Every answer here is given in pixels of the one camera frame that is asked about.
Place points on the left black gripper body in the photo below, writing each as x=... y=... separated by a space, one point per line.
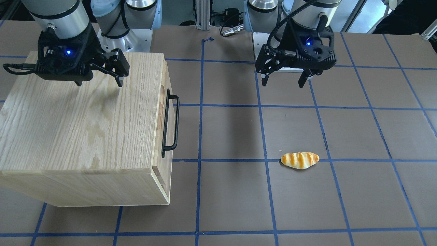
x=282 y=43

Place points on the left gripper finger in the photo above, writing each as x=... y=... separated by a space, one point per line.
x=306 y=74
x=264 y=78

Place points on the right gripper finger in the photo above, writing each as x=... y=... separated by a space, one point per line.
x=119 y=81

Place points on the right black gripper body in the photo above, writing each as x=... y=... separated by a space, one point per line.
x=91 y=45

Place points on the wooden drawer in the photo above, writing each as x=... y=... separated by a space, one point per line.
x=166 y=138

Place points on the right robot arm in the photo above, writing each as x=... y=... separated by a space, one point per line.
x=114 y=17

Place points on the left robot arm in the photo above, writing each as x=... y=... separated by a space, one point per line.
x=271 y=17

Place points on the light wooden drawer cabinet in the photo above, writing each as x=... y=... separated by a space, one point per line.
x=84 y=146

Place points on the toy bread loaf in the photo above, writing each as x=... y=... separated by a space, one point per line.
x=300 y=160

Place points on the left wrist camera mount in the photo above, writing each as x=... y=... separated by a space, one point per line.
x=322 y=38

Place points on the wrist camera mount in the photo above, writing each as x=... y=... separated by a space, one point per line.
x=61 y=59
x=322 y=38

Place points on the silver cable connector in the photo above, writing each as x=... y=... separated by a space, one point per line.
x=232 y=31

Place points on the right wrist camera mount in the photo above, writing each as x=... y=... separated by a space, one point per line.
x=61 y=59

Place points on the aluminium frame post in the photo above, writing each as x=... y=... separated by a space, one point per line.
x=203 y=14

